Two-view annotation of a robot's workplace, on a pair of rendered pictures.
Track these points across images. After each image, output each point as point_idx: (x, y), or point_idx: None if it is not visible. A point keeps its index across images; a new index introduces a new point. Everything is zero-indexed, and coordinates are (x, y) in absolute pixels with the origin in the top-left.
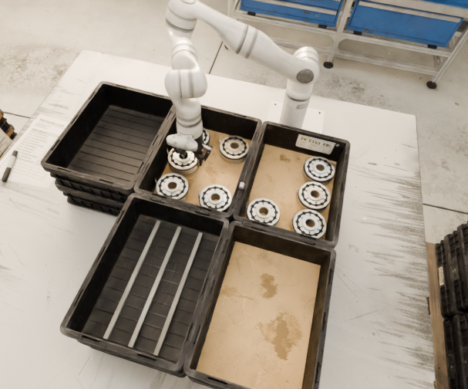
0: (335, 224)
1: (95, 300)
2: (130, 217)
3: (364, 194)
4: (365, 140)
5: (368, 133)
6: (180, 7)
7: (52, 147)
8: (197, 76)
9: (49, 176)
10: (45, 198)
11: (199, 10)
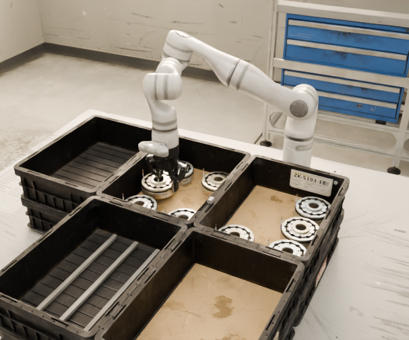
0: (310, 243)
1: (25, 291)
2: (85, 220)
3: (382, 259)
4: (395, 208)
5: (399, 202)
6: (176, 39)
7: (29, 156)
8: (172, 77)
9: (17, 204)
10: (6, 222)
11: (193, 42)
